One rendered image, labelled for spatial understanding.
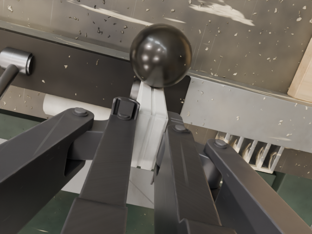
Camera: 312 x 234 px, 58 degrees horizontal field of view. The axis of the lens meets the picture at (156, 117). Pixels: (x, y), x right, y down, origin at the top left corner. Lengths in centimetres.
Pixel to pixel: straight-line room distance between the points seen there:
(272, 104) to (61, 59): 21
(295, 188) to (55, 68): 37
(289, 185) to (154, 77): 35
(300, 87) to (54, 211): 35
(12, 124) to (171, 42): 32
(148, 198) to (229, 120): 248
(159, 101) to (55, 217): 31
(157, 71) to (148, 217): 33
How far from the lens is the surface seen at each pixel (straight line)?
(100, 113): 31
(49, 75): 29
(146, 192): 277
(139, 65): 16
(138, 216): 45
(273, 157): 36
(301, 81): 34
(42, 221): 42
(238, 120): 31
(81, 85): 28
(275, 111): 32
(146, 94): 16
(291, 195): 48
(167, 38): 16
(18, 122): 43
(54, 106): 32
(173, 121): 15
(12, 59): 28
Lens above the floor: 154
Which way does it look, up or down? 37 degrees down
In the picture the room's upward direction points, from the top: 90 degrees counter-clockwise
